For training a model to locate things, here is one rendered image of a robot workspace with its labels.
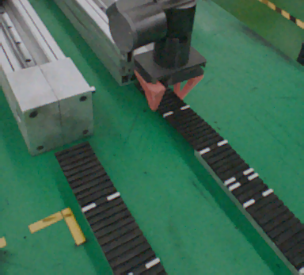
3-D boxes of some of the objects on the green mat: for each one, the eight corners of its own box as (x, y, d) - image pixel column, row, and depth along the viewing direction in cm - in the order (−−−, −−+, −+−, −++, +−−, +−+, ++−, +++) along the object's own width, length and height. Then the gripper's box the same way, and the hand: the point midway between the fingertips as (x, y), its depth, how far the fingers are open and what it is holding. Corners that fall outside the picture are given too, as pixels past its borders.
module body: (165, 72, 76) (169, 36, 70) (119, 86, 71) (119, 48, 66) (39, -61, 125) (36, -88, 120) (8, -58, 120) (3, -86, 115)
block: (108, 129, 62) (107, 85, 56) (32, 157, 56) (21, 111, 50) (86, 97, 68) (83, 53, 62) (15, 119, 62) (5, 73, 56)
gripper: (156, 47, 52) (150, 126, 62) (214, 31, 57) (200, 107, 67) (132, 24, 57) (130, 101, 66) (188, 10, 61) (179, 85, 71)
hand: (165, 101), depth 66 cm, fingers closed on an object, 5 cm apart
